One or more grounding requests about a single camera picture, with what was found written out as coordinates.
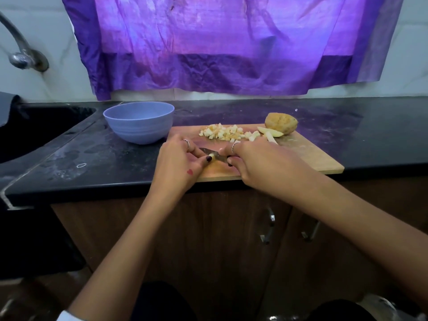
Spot person's right hand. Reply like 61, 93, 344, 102
219, 137, 317, 205

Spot person's left hand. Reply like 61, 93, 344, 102
148, 134, 215, 205

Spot potato slice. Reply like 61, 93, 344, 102
257, 127, 285, 138

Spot black handled knife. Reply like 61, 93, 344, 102
199, 147, 235, 168

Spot rounded potato end piece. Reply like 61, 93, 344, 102
264, 112, 299, 136

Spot pile of diced potato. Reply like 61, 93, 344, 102
198, 123, 278, 146

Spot blue bowl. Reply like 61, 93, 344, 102
102, 101, 176, 146

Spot person's left forearm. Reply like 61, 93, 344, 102
67, 190, 181, 321

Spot person's right forearm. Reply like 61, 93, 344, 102
297, 177, 428, 308

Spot person's dark trousers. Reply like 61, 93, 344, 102
130, 280, 379, 321

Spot wooden cutting board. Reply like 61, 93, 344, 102
164, 123, 346, 182

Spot purple cloth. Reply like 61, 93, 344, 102
60, 0, 406, 102

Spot dark sink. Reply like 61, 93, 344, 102
0, 103, 96, 165

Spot grey cloth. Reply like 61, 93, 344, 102
0, 91, 21, 128

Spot metal faucet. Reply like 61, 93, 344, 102
0, 11, 49, 73

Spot red and white plastic bag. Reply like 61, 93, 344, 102
358, 293, 428, 321

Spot metal cabinet handle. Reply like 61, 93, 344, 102
300, 220, 322, 242
259, 208, 276, 245

